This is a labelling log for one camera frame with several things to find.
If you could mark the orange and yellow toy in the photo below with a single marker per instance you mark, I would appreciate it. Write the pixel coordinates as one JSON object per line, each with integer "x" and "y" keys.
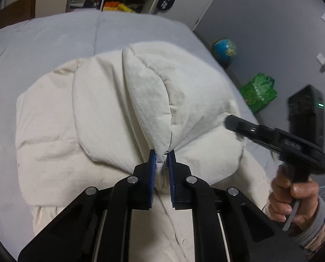
{"x": 112, "y": 5}

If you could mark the person's right forearm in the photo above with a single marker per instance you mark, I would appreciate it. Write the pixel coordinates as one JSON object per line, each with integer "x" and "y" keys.
{"x": 323, "y": 232}

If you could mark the person's right hand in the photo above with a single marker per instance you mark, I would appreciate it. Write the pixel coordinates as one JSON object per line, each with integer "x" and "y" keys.
{"x": 305, "y": 204}

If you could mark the brown wooden headboard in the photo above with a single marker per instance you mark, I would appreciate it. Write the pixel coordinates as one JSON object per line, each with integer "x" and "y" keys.
{"x": 17, "y": 11}

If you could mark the green shopping bag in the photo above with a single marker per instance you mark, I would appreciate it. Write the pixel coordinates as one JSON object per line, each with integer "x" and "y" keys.
{"x": 258, "y": 92}

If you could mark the white door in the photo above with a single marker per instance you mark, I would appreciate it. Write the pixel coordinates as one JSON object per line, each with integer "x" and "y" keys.
{"x": 195, "y": 0}

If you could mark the cream white duvet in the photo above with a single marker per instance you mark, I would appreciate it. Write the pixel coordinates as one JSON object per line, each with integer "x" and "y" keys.
{"x": 97, "y": 114}

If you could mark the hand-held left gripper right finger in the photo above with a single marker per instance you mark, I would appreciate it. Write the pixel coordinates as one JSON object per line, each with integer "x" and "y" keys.
{"x": 172, "y": 174}

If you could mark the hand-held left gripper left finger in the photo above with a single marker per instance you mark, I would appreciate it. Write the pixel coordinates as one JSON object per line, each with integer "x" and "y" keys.
{"x": 151, "y": 174}

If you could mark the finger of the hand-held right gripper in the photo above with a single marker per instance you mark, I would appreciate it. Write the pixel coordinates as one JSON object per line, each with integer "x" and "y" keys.
{"x": 238, "y": 124}

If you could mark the bed with grey sheet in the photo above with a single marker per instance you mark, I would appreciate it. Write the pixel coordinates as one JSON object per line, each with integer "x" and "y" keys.
{"x": 42, "y": 46}

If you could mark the blue globe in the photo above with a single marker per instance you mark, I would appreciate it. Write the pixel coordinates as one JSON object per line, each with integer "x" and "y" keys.
{"x": 224, "y": 50}

